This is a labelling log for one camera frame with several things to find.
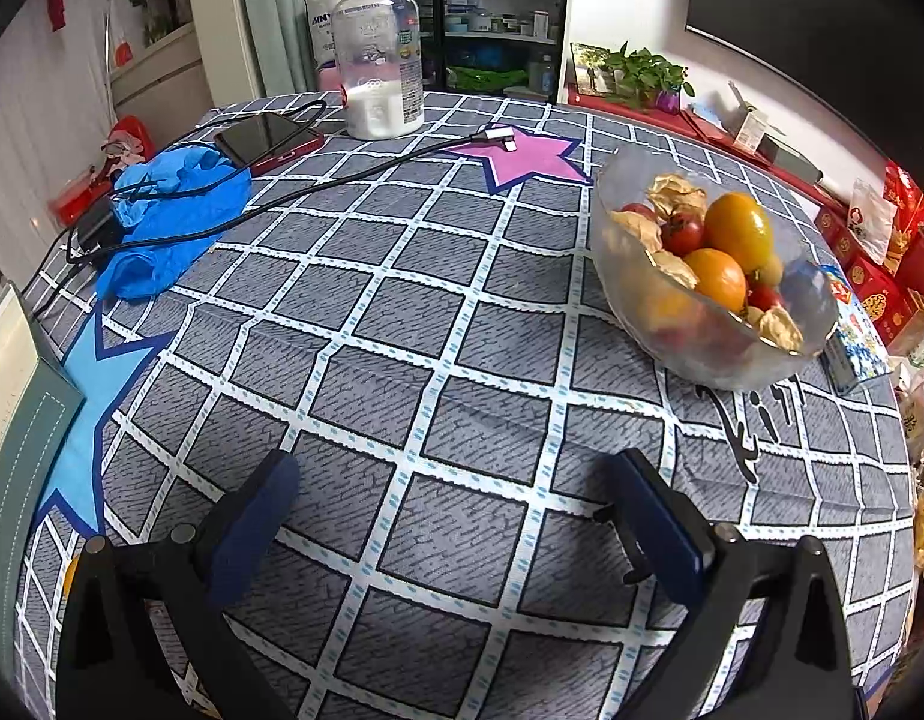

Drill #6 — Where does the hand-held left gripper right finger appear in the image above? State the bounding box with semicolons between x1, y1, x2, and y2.
593;448;864;720

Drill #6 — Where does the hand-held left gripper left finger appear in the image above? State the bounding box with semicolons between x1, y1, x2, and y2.
55;450;302;720

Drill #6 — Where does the clear glass bowl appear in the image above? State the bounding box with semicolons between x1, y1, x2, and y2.
588;144;839;391

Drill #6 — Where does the physalis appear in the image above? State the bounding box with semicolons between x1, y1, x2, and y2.
648;174;709;220
754;306;806;352
649;249;699;290
610;210;663;252

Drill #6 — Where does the small orange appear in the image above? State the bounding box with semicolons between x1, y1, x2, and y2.
683;247;748;314

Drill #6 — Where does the large yellow-orange orange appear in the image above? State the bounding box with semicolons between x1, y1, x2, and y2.
704;192;776;275

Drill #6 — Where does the green notebook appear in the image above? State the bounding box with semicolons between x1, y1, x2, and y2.
0;281;84;616

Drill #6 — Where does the grey checked tablecloth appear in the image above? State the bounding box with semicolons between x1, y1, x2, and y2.
12;92;917;720

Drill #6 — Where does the blue patterned carton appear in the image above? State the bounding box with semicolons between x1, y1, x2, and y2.
818;262;894;395

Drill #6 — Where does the red gift box gold medallion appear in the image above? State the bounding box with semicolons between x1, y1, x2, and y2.
844;255;913;346

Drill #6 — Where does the black power bank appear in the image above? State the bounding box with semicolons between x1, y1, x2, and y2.
72;195;122;248

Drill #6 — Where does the white snack bag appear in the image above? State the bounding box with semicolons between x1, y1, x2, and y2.
848;180;894;263

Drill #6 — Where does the red smartphone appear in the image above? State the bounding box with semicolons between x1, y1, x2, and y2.
213;112;326;177

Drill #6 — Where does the grey flat box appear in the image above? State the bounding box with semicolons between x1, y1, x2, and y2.
758;133;823;181

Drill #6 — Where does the red low cabinet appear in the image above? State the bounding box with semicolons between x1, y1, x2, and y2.
565;86;853;211

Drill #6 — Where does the red snack bag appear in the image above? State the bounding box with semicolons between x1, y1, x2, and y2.
882;161;924;275

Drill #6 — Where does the white cardboard box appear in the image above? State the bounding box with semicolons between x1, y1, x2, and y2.
728;81;770;151

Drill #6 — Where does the potted green plant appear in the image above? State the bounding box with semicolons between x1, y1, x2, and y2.
603;41;695;115

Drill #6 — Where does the clear bottle with white powder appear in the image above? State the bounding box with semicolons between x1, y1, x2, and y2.
331;0;425;141

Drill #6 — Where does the white printed bag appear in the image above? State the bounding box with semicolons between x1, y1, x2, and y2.
304;0;350;91

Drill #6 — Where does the grey-green curtain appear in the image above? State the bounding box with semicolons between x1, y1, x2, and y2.
237;0;324;98

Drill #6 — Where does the black television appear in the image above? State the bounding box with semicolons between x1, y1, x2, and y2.
685;0;924;188

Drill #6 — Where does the black cable with silver plug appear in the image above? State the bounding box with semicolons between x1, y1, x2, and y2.
66;127;517;265

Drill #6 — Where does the white wall shelf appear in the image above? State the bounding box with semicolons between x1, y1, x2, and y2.
106;0;264;147

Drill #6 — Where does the photo frame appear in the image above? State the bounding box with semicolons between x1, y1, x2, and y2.
567;43;620;96

